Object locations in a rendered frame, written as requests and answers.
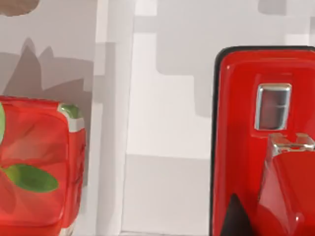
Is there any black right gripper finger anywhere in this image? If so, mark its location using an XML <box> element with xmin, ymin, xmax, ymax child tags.
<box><xmin>220</xmin><ymin>193</ymin><xmax>254</xmax><ymax>236</ymax></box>

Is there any red box with green leaves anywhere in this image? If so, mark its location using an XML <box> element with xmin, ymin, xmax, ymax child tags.
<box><xmin>0</xmin><ymin>95</ymin><xmax>87</xmax><ymax>236</ymax></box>

